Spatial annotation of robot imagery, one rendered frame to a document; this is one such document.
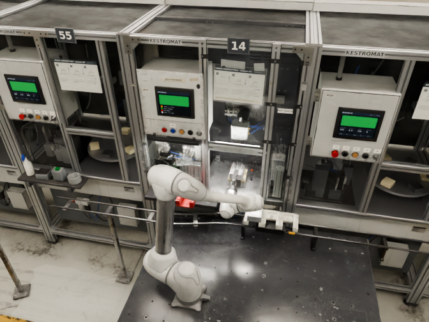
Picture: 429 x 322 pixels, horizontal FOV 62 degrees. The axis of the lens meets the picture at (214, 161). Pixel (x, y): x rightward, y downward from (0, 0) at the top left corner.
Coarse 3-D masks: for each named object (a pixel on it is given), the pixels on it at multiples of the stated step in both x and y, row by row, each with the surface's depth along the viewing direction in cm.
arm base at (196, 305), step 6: (204, 288) 223; (204, 294) 218; (174, 300) 216; (180, 300) 213; (198, 300) 214; (204, 300) 217; (174, 306) 214; (180, 306) 214; (186, 306) 213; (192, 306) 213; (198, 306) 213
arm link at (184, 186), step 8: (176, 176) 185; (184, 176) 182; (176, 184) 180; (184, 184) 178; (192, 184) 179; (200, 184) 186; (176, 192) 184; (184, 192) 178; (192, 192) 180; (200, 192) 185; (192, 200) 188; (200, 200) 192
